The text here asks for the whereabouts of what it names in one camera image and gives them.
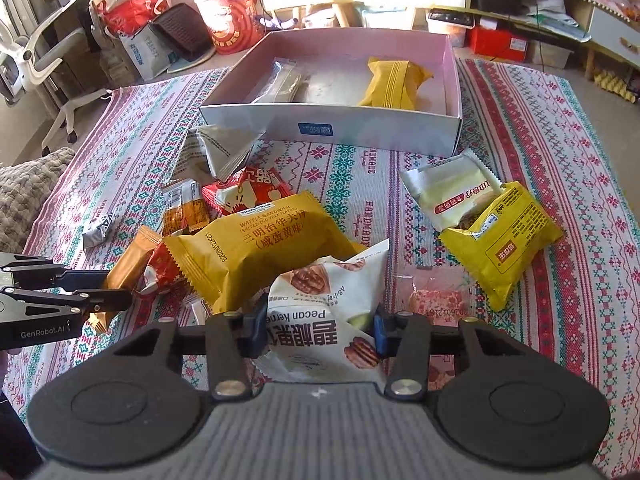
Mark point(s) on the clear beige snack packet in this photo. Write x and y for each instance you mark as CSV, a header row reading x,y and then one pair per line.
x,y
282,82

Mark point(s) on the brown plastic basket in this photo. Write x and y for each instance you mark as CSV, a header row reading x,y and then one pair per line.
x,y
185,30

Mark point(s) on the white pecan snack packet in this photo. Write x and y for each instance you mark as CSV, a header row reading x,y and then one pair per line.
x,y
310,305

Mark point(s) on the silver triangular packet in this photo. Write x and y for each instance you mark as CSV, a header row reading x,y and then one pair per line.
x,y
225,150

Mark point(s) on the low white wooden cabinet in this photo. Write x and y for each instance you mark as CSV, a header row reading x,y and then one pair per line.
x,y
600,15

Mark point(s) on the white office chair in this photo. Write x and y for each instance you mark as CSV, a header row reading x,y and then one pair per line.
x,y
45,45

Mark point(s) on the grey knitted cushion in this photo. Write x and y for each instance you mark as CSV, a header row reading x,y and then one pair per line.
x,y
30,190

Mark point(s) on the yellow ribbed snack packet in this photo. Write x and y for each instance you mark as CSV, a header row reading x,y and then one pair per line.
x,y
392,82

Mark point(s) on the red plastic bag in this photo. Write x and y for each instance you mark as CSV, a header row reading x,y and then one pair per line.
x,y
132,12

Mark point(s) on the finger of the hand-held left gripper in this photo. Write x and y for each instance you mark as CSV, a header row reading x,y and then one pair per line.
x,y
107,300
82,280

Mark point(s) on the orange brown packet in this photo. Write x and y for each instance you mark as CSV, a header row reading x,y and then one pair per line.
x,y
135,260

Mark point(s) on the patterned tablecloth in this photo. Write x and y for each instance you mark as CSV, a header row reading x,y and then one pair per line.
x,y
350,175

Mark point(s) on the small orange packet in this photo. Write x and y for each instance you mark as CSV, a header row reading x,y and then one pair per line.
x,y
182,205

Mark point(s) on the red box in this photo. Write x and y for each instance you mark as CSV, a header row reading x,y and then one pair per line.
x,y
500,42

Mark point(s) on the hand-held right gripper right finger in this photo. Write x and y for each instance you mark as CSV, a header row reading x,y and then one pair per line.
x,y
382,337

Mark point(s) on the small red packet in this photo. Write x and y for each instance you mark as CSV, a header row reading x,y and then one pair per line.
x,y
162,270

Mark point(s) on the white pale green packet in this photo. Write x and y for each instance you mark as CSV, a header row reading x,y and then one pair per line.
x,y
450,190

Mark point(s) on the small silver packet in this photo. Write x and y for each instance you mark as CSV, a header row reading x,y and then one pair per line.
x,y
97,230

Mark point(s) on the red packet with white print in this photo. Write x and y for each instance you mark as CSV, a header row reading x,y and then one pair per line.
x,y
245,190

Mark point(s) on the white cardboard box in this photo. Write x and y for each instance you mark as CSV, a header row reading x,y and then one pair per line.
x,y
350,127

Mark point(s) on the plastic container with black lid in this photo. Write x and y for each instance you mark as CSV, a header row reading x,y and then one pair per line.
x,y
452,22

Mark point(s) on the yellow black striped object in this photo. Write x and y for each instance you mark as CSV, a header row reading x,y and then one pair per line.
x,y
617,87

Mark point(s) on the red gift bag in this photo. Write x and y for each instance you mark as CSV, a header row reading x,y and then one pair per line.
x,y
230,22

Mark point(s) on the white bag with blue print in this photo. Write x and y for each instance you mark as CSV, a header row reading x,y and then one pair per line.
x,y
145,52

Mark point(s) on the clear packet of red biscuits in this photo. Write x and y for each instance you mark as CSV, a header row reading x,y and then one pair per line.
x,y
435,300

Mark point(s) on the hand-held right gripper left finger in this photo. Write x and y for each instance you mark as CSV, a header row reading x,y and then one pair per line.
x,y
255,332

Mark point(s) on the yellow packet with red label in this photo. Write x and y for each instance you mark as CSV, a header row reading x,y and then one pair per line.
x,y
505,245

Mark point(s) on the large yellow waffle packet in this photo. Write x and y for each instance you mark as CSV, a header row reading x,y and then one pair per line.
x,y
260,245

